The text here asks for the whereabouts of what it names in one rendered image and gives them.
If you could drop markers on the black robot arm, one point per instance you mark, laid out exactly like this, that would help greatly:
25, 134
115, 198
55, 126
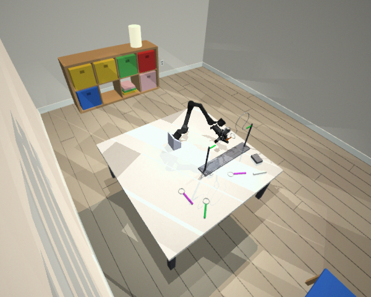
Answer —
210, 121

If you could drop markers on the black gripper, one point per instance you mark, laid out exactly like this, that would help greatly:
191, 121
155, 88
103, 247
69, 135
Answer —
221, 137

